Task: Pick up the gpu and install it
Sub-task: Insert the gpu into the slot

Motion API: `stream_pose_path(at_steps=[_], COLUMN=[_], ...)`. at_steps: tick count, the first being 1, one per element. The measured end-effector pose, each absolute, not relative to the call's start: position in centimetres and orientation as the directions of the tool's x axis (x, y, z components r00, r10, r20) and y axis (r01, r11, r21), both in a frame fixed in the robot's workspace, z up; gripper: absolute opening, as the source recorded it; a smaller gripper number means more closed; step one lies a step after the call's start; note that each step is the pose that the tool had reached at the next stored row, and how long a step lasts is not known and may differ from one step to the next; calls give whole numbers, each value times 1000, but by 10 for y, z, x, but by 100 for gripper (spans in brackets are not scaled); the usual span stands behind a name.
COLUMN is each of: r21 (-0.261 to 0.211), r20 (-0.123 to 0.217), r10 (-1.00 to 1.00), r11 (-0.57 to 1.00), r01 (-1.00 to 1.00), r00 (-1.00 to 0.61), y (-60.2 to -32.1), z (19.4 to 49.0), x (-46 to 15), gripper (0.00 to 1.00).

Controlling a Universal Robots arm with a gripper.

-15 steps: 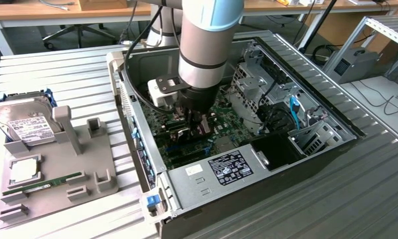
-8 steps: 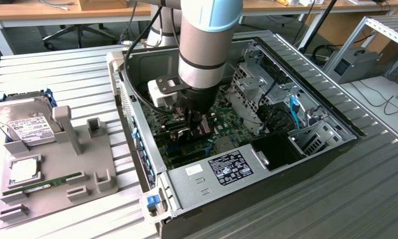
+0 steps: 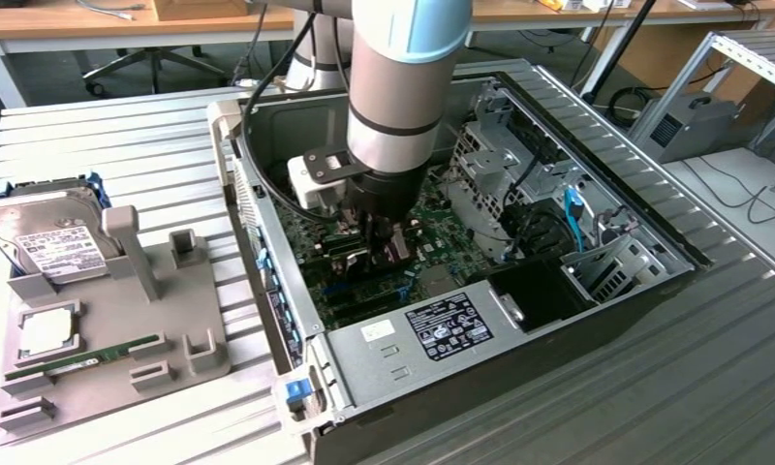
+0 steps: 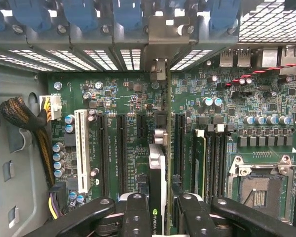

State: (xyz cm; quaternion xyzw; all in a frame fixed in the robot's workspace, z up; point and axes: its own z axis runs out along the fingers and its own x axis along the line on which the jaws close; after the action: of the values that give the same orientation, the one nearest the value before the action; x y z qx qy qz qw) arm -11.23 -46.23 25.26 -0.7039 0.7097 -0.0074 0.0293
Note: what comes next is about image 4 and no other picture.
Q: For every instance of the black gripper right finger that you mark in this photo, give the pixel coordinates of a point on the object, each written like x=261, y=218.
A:
x=196, y=219

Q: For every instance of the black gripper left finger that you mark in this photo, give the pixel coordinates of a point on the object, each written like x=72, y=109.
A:
x=135, y=219

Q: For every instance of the black RAM slot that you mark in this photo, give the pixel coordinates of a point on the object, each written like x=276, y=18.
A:
x=210, y=160
x=224, y=160
x=217, y=160

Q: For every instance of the CPU socket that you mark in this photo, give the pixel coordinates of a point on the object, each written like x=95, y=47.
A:
x=259, y=195

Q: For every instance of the long black expansion slot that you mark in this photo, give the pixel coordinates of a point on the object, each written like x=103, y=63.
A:
x=102, y=153
x=122, y=153
x=180, y=148

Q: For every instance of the white expansion slot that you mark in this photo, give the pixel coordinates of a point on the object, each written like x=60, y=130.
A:
x=82, y=148

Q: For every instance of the short black expansion slot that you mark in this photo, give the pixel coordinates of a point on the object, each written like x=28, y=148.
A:
x=141, y=126

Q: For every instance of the silver power supply unit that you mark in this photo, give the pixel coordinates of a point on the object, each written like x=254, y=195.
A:
x=29, y=172

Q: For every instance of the green motherboard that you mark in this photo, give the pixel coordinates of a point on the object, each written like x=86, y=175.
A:
x=113, y=98

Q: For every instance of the white power connector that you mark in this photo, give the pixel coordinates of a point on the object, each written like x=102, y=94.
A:
x=53, y=107

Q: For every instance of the silver USB port block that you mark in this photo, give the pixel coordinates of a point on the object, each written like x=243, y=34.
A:
x=234, y=58

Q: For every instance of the silver ethernet port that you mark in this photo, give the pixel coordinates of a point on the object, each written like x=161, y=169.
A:
x=289, y=60

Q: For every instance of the open black PC case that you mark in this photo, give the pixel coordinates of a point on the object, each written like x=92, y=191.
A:
x=88, y=39

